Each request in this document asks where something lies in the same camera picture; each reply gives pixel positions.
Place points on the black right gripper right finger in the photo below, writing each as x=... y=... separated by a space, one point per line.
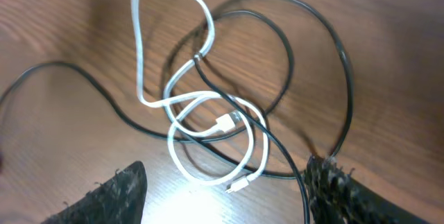
x=336 y=197

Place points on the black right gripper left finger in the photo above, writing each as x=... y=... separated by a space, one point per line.
x=120 y=199

